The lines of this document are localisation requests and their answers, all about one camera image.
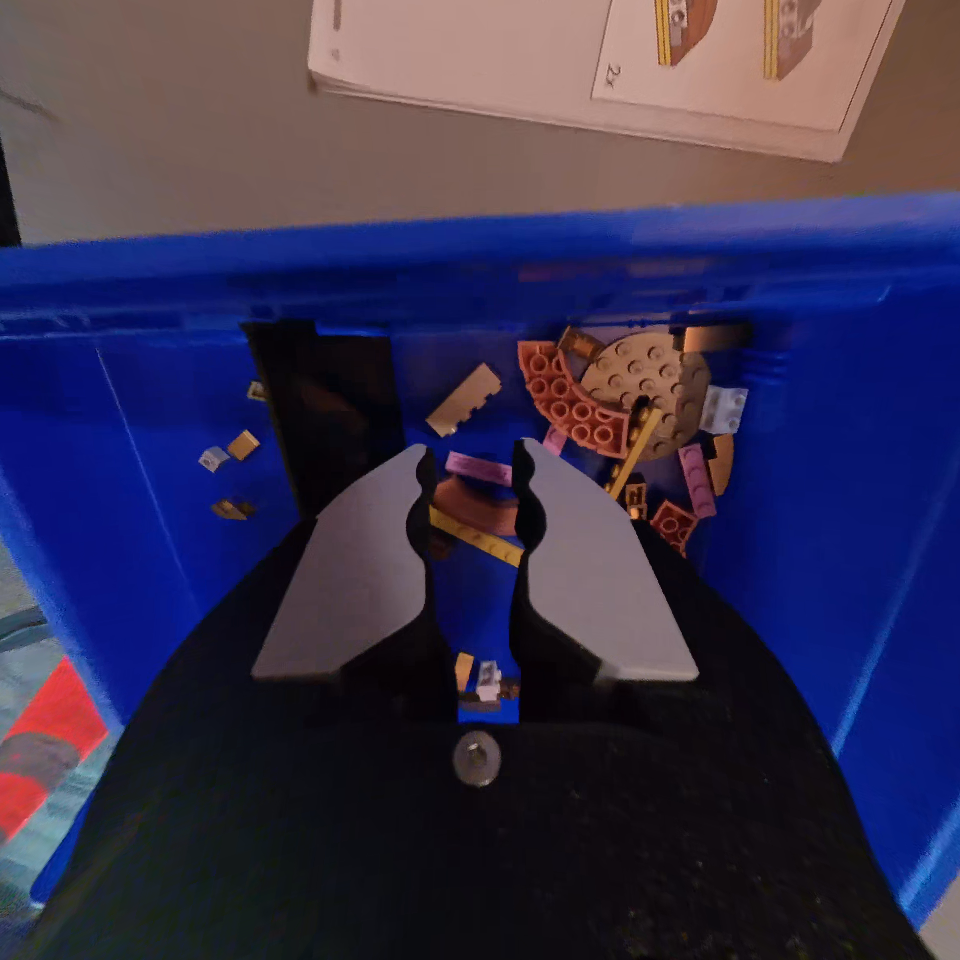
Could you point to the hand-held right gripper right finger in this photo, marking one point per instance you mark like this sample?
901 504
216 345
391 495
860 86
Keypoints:
600 585

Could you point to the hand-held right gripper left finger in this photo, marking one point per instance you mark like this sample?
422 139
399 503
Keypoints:
345 585

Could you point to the open building instruction booklet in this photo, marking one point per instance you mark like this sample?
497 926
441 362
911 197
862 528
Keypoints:
510 60

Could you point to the pile of bricks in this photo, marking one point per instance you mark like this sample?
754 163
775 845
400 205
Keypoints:
638 383

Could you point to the blue plastic bin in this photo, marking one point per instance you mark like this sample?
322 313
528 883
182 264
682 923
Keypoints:
150 450

